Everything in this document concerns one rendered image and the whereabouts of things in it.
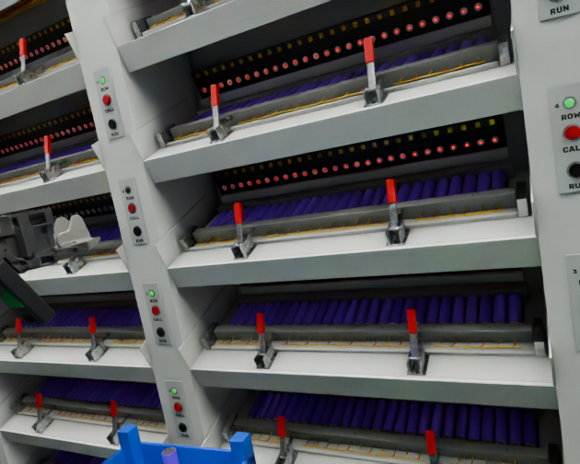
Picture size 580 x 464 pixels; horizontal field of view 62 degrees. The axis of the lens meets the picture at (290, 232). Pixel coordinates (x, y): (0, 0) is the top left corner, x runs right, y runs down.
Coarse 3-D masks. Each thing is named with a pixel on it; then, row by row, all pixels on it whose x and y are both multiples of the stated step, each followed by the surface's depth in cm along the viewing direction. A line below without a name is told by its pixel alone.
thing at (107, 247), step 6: (108, 240) 104; (114, 240) 103; (120, 240) 102; (96, 246) 104; (102, 246) 103; (108, 246) 103; (114, 246) 102; (120, 246) 101; (90, 252) 106; (96, 252) 104; (102, 252) 103; (108, 252) 102; (114, 252) 101
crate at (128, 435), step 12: (120, 432) 65; (132, 432) 65; (120, 444) 66; (132, 444) 65; (144, 444) 66; (156, 444) 65; (168, 444) 65; (240, 444) 57; (120, 456) 65; (132, 456) 65; (144, 456) 67; (156, 456) 66; (180, 456) 64; (192, 456) 63; (204, 456) 62; (216, 456) 61; (228, 456) 60; (240, 456) 58; (252, 456) 59
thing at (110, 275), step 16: (32, 272) 111; (48, 272) 107; (64, 272) 104; (80, 272) 101; (96, 272) 98; (112, 272) 95; (128, 272) 92; (32, 288) 108; (48, 288) 106; (64, 288) 104; (80, 288) 101; (96, 288) 99; (112, 288) 97; (128, 288) 95
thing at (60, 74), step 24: (24, 48) 97; (48, 48) 112; (72, 48) 86; (0, 72) 122; (24, 72) 96; (48, 72) 97; (72, 72) 89; (0, 96) 99; (24, 96) 96; (48, 96) 94
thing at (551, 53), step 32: (512, 0) 55; (544, 32) 54; (576, 32) 53; (544, 64) 55; (576, 64) 54; (544, 96) 56; (544, 128) 56; (544, 160) 57; (544, 192) 58; (576, 192) 56; (544, 224) 58; (576, 224) 57; (544, 256) 59; (544, 288) 60; (576, 352) 60; (576, 384) 60; (576, 416) 61; (576, 448) 62
